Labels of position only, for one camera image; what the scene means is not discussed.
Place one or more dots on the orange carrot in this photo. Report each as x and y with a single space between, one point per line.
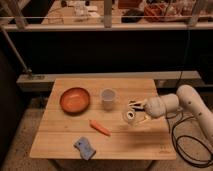
94 124

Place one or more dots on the grey metal rail frame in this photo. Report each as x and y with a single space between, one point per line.
50 38

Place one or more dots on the orange round bowl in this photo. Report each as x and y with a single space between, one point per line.
75 100

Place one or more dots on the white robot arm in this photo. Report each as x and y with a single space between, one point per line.
187 98

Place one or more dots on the red basket on back bench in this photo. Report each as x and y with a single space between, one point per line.
160 13

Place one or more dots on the black object on back bench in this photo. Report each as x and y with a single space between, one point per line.
132 16

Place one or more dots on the blue sponge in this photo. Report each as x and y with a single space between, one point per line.
85 149

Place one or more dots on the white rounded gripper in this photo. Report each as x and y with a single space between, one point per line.
154 107

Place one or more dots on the wooden table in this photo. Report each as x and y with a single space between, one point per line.
59 131

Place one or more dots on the clear plastic cup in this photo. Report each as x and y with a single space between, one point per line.
108 98

